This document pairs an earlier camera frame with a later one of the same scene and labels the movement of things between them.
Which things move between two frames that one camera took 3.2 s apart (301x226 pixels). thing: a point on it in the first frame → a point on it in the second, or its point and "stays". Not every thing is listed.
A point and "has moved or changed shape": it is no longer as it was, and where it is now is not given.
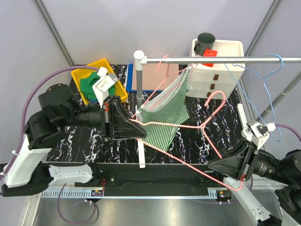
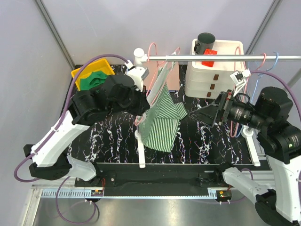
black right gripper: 240,165 → 208,114
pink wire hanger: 168,75 → 178,48
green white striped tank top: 161,117 has moved or changed shape
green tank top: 86,86 stays
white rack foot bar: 141,155 stays
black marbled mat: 212,130 stays
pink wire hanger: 165,154 → 243,96
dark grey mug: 207,41 stays
